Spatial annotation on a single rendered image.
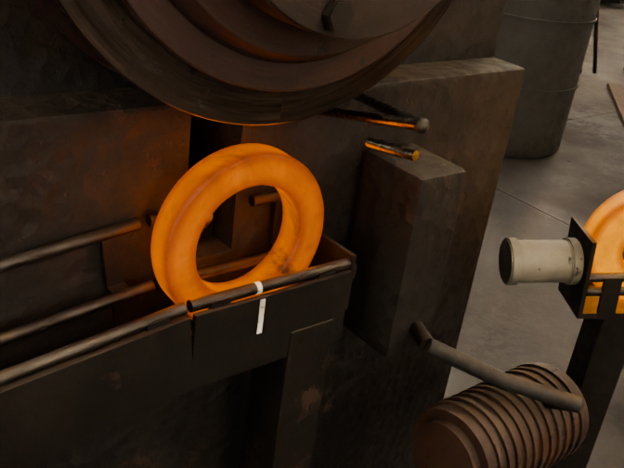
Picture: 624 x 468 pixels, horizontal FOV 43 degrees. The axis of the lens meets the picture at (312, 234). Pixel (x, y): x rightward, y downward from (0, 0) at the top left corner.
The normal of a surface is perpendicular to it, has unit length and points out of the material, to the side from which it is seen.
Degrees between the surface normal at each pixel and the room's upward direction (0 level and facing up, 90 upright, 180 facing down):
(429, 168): 0
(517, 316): 0
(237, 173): 90
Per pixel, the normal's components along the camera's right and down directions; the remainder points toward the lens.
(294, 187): 0.60, 0.42
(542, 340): 0.12, -0.88
